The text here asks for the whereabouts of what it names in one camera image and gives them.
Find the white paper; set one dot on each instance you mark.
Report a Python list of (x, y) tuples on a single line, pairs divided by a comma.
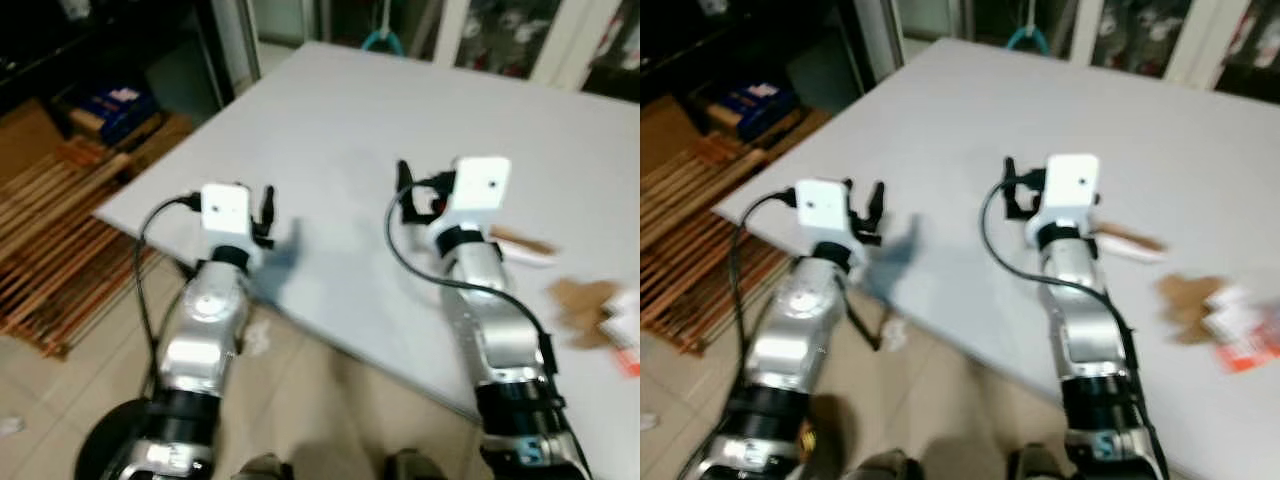
[(893, 333), (258, 338)]

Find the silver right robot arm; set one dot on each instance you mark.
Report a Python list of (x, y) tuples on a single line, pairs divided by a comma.
[(490, 320), (1085, 320)]

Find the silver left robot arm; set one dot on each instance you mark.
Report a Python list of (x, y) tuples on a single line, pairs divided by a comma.
[(205, 330), (790, 340)]

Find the blue box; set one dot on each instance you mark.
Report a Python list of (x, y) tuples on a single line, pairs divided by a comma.
[(115, 110), (760, 105)]

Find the white glass door cabinet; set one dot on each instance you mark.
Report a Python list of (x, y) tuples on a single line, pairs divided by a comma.
[(1085, 30), (450, 30)]

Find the wooden slatted rack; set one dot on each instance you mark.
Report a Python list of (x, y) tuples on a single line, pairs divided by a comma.
[(690, 250), (60, 250)]

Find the brown cardboard piece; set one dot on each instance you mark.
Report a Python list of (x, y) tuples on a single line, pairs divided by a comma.
[(1190, 305), (580, 310)]

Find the dark shelf unit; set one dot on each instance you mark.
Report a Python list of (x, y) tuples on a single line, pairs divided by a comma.
[(730, 35), (100, 40)]

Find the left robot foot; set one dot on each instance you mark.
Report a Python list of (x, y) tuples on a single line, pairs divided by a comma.
[(892, 467), (262, 468)]

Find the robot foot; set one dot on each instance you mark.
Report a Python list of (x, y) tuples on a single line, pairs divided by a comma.
[(415, 466), (262, 468), (892, 467)]

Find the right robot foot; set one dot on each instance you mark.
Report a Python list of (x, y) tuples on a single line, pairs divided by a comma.
[(415, 466)]

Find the small white paper scrap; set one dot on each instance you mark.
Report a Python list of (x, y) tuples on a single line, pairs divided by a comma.
[(10, 425), (647, 421)]

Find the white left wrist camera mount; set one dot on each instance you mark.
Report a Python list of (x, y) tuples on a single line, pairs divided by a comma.
[(825, 205), (225, 210)]

